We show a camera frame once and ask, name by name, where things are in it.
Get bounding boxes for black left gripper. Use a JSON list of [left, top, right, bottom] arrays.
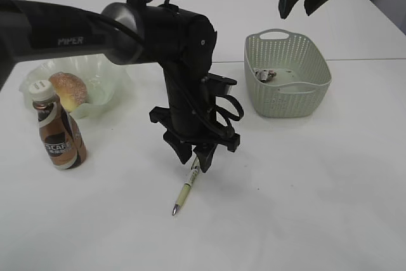
[[159, 61, 241, 173]]

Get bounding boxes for cream green ballpoint pen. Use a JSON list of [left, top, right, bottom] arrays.
[[172, 157, 200, 216]]

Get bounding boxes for paper ball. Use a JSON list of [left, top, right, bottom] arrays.
[[267, 70, 277, 81], [254, 69, 269, 83]]

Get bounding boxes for brown Nescafe coffee bottle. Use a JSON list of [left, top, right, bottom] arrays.
[[29, 80, 87, 170]]

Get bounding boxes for golden sugared bread roll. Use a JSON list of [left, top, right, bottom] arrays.
[[48, 72, 88, 112]]

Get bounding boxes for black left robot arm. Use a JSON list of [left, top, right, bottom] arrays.
[[1, 0, 244, 171]]

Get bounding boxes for green plastic woven basket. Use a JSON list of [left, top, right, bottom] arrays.
[[244, 29, 332, 118]]

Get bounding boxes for pale green wavy glass plate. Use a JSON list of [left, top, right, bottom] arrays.
[[19, 55, 131, 119]]

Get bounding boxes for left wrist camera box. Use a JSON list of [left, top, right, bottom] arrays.
[[201, 73, 237, 96]]

